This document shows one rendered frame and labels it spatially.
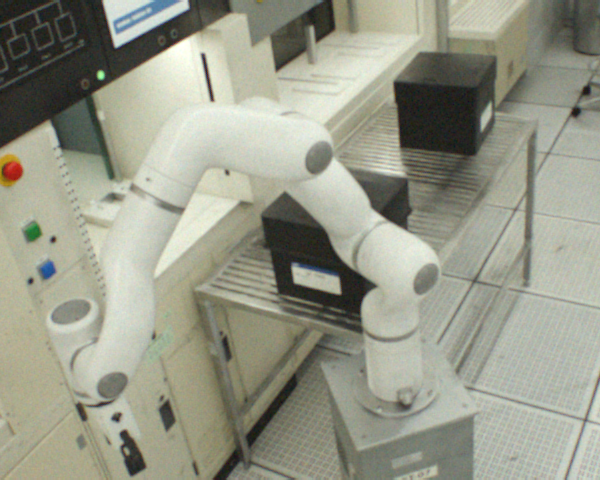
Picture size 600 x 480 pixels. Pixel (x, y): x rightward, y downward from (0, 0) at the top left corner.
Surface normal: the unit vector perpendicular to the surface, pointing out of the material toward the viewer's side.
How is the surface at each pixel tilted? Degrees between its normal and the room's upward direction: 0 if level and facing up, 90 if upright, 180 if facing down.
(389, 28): 90
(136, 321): 66
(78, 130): 90
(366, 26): 90
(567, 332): 0
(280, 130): 55
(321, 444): 0
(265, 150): 73
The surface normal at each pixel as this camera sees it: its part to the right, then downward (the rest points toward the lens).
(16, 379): 0.86, 0.18
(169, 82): -0.49, 0.53
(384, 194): -0.13, -0.83
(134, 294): 0.72, -0.39
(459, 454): 0.26, 0.50
